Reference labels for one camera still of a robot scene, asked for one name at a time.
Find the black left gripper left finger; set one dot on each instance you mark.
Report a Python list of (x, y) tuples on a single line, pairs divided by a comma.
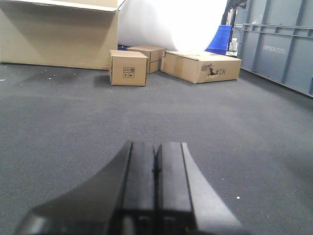
[(118, 200)]

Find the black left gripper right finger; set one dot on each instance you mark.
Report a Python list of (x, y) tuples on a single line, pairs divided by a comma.
[(186, 202)]

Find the small cardboard box with symbols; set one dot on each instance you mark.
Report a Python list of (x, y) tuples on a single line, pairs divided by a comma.
[(128, 68)]

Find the flat cardboard box H3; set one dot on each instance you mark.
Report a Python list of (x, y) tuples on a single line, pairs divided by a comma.
[(200, 66)]

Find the small rear cardboard box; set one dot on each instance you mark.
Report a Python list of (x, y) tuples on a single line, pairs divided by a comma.
[(154, 55)]

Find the clear plastic bottle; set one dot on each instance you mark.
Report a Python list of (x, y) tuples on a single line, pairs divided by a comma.
[(233, 47)]

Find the blue stacked plastic bins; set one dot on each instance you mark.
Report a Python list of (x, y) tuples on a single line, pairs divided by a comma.
[(219, 44)]

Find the large open cardboard box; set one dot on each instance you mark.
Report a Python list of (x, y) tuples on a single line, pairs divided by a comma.
[(62, 33)]

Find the large white foam roll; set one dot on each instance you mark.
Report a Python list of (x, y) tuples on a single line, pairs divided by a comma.
[(178, 25)]

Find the large grey plastic crate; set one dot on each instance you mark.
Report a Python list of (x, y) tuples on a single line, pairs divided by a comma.
[(276, 41)]

